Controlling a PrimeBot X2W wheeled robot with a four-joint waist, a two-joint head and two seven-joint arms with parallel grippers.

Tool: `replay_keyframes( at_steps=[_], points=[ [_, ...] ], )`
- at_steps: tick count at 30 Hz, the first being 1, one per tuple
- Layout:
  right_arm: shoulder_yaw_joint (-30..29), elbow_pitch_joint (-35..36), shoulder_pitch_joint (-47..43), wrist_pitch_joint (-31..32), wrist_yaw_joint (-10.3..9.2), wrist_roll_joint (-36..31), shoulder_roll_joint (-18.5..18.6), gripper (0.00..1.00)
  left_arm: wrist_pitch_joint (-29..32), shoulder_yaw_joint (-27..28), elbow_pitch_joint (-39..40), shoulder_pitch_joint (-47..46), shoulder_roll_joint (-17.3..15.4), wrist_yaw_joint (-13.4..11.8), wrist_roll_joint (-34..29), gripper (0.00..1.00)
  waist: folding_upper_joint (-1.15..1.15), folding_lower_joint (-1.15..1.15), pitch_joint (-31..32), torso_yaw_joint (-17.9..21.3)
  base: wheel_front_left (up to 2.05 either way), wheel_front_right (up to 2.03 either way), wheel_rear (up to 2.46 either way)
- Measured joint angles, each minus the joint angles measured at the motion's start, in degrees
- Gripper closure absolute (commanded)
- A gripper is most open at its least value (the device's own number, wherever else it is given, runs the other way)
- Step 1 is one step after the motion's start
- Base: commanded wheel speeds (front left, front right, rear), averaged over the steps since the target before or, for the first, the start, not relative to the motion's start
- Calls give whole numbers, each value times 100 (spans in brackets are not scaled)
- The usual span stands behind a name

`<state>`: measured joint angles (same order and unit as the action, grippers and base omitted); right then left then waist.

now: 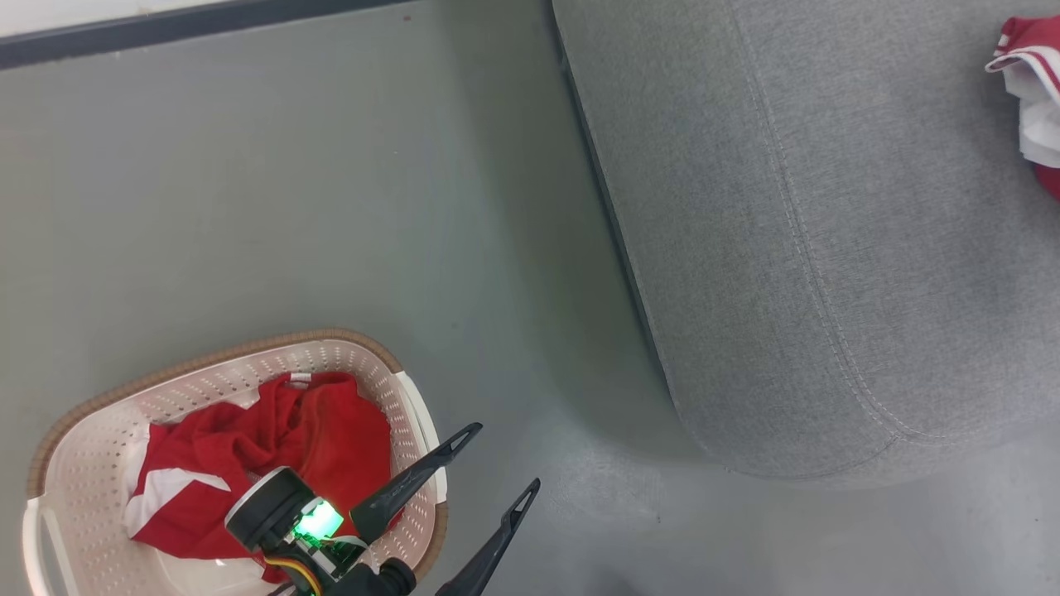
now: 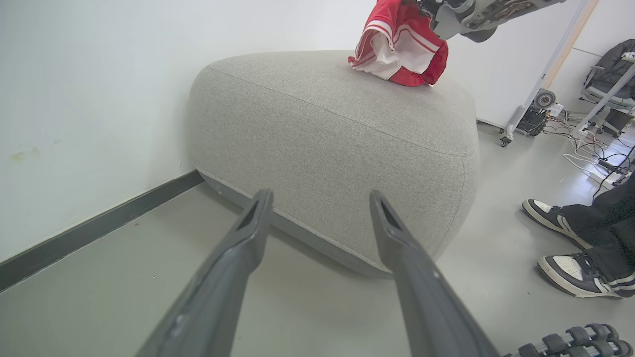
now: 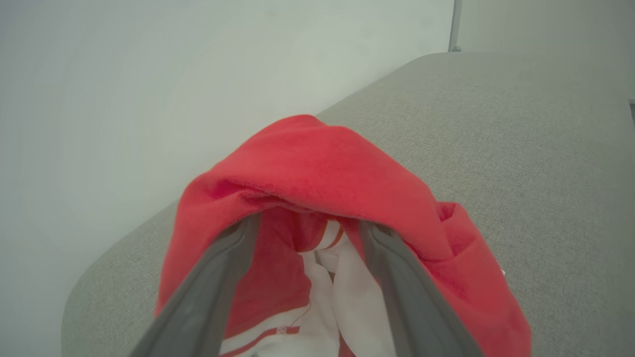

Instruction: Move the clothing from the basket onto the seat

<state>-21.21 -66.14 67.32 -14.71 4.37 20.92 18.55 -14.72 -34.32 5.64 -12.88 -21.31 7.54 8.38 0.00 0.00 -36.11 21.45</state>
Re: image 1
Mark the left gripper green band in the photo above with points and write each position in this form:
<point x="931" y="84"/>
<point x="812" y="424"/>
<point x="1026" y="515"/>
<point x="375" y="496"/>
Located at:
<point x="331" y="538"/>

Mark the red garment with white band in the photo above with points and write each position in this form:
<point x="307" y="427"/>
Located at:
<point x="331" y="439"/>

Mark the red white striped trim garment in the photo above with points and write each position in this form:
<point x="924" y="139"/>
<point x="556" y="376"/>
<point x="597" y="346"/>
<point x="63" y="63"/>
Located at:
<point x="1039" y="116"/>

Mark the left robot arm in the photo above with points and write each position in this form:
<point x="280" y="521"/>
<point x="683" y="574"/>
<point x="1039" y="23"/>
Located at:
<point x="265" y="509"/>

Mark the grey fabric sofa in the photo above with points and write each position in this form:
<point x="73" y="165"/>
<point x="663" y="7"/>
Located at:
<point x="828" y="248"/>

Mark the cream perforated laundry basket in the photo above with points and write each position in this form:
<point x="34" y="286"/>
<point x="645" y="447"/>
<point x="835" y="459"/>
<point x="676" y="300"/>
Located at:
<point x="91" y="463"/>

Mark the dark grey baseboard strip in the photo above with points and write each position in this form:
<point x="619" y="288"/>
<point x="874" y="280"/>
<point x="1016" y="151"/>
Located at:
<point x="166" y="29"/>

